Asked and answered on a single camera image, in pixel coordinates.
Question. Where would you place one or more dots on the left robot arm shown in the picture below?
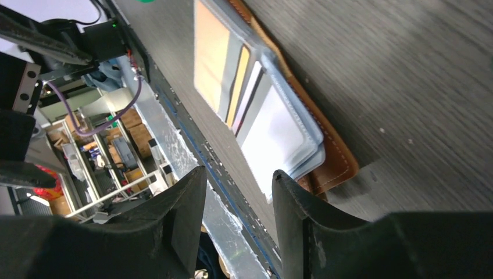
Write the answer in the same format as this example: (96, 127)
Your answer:
(58, 49)

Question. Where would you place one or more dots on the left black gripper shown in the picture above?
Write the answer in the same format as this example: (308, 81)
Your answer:
(20, 92)

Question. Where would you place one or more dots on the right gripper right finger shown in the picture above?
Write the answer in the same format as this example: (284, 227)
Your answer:
(317, 240)

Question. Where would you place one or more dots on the gold black-striped credit card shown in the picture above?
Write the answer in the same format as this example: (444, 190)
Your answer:
(220, 63)

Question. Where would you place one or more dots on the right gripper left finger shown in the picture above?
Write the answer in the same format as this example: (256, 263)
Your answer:
(156, 239)

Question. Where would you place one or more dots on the brown leather card holder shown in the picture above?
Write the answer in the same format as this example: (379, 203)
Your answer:
(332, 163)

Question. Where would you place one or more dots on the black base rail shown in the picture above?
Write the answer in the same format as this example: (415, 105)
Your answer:
(236, 217)

